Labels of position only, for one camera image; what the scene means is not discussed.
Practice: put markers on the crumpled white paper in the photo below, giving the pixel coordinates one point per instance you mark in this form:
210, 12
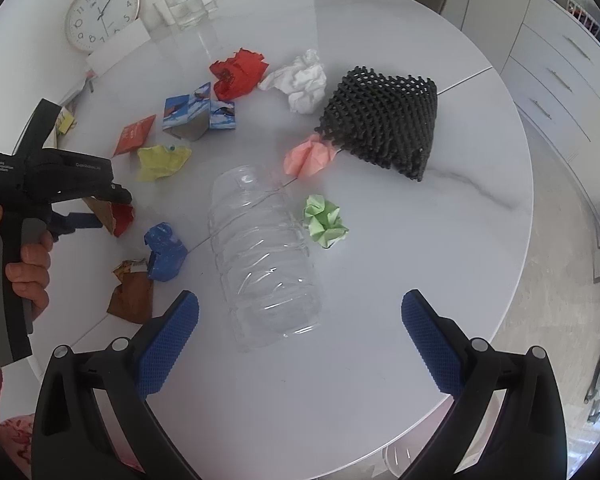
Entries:
305, 82

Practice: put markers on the crumpled yellow paper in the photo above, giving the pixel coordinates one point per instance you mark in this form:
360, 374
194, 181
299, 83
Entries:
160, 162

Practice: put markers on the blue printed carton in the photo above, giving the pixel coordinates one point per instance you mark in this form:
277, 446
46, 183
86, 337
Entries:
180, 110

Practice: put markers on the crumpled green paper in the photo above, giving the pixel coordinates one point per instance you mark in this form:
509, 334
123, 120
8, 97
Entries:
325, 220

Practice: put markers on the white paper card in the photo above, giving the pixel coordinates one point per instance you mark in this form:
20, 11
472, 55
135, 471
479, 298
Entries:
117, 52

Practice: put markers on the brown crumpled wrapper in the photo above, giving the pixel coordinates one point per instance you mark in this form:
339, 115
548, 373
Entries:
130, 300

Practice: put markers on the black foam mesh net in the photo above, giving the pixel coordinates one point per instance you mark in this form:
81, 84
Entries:
380, 120

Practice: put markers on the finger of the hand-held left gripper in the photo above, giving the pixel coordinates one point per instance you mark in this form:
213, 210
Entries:
117, 195
80, 221

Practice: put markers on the person's left hand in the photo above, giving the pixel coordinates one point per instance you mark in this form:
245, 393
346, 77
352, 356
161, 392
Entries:
32, 275

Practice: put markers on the clear plastic bottle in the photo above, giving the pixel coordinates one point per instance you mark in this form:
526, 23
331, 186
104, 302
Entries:
260, 260

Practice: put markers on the clear glass cup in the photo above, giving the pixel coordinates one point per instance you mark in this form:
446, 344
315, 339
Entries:
185, 7

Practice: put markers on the crumpled blue paper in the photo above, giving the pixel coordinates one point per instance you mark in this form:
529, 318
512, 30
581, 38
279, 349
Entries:
165, 252

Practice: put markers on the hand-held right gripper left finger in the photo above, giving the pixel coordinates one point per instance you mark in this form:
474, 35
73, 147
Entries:
167, 347

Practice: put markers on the round white wall clock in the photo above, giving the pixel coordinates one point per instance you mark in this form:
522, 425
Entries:
102, 15

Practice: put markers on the crumpled pink paper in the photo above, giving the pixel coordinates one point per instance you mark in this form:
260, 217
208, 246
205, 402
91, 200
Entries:
310, 157

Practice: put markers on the red packet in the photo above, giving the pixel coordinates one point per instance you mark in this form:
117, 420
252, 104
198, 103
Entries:
132, 135

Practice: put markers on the crumpled red paper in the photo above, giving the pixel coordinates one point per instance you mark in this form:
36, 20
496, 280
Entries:
240, 72

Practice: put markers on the red and brown wrapper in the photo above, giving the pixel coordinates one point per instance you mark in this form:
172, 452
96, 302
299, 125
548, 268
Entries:
117, 220

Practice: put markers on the red floral cloth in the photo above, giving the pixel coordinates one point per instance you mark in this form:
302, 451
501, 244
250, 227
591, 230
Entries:
10, 435

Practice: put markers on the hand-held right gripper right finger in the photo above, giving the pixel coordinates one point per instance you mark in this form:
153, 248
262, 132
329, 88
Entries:
432, 342

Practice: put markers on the white drawer cabinet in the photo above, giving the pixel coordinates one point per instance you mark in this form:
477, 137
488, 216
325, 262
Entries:
555, 60

